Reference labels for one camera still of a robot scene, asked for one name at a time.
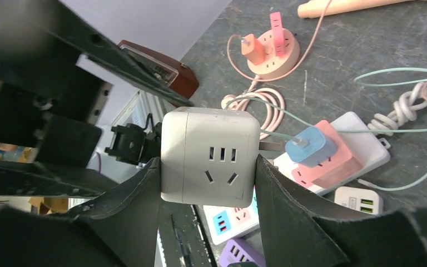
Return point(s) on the white cable plug bundle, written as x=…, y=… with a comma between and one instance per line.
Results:
x=404, y=110

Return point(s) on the white usb power strip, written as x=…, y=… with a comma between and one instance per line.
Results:
x=362, y=200

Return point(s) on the round pink socket hub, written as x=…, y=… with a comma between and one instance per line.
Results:
x=274, y=67

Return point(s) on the salmon usb charger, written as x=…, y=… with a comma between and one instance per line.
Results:
x=252, y=49

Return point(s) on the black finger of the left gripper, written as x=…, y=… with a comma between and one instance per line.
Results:
x=125, y=62
x=37, y=179

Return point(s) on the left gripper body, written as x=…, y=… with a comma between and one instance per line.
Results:
x=47, y=101

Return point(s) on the pink cube socket adapter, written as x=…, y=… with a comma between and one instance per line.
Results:
x=332, y=171

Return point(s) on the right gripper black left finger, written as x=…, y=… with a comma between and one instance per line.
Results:
x=117, y=228

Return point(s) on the blue usb charger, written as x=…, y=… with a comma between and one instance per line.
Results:
x=310, y=147

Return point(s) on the purple power strip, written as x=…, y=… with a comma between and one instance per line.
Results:
x=238, y=251

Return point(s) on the brown wooden metronome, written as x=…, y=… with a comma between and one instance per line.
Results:
x=174, y=74

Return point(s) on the coral plug adapter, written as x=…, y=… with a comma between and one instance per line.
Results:
x=277, y=34

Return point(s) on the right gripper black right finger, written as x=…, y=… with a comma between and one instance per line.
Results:
x=300, y=228

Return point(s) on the white cube adapter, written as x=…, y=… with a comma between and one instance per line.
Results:
x=208, y=156

